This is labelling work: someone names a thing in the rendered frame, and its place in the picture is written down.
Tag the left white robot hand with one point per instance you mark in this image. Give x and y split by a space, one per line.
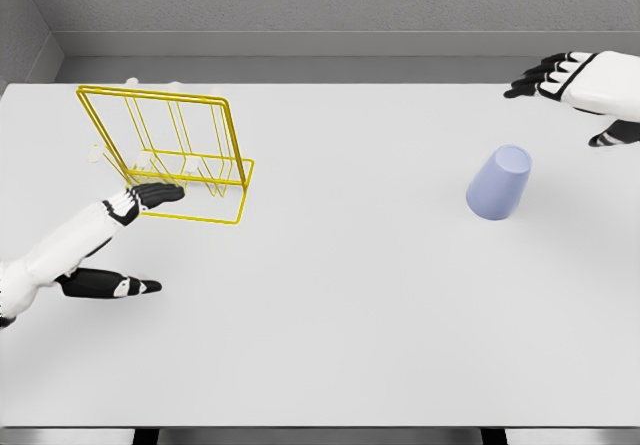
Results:
75 235

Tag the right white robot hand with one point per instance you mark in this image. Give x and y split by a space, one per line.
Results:
602 82

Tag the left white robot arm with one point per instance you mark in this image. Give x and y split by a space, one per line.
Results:
6 290

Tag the lavender cup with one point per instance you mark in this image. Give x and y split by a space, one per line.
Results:
497 187

